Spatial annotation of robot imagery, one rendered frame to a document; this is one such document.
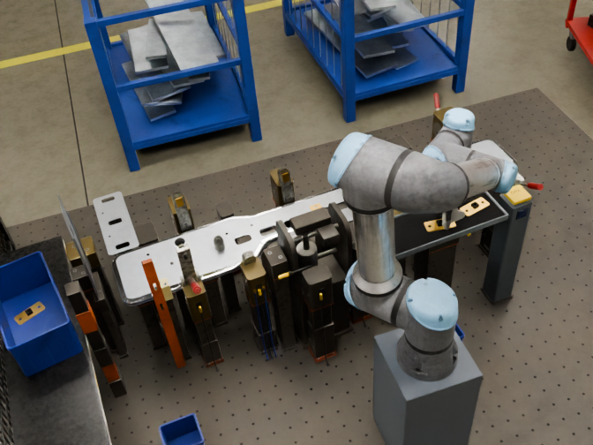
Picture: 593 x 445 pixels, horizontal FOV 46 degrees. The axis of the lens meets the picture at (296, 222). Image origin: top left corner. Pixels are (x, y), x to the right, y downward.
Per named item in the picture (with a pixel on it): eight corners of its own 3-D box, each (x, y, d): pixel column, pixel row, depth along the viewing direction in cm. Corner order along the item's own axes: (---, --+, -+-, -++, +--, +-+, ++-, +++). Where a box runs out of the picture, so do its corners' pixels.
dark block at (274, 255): (289, 331, 228) (278, 244, 199) (297, 347, 224) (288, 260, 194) (275, 336, 227) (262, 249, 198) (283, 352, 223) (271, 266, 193)
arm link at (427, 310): (441, 360, 158) (446, 324, 149) (389, 335, 164) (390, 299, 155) (463, 324, 165) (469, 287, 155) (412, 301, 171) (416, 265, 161)
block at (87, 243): (119, 306, 241) (91, 235, 216) (124, 323, 236) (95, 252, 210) (97, 314, 239) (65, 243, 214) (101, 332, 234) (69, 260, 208)
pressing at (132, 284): (486, 133, 249) (487, 130, 248) (524, 169, 234) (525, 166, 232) (109, 258, 218) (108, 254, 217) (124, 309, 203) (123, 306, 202)
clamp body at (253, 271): (271, 331, 229) (258, 255, 203) (282, 356, 222) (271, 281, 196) (251, 338, 228) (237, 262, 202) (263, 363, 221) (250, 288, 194)
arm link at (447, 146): (460, 165, 157) (479, 139, 164) (415, 150, 162) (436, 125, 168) (456, 191, 163) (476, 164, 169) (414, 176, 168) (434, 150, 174)
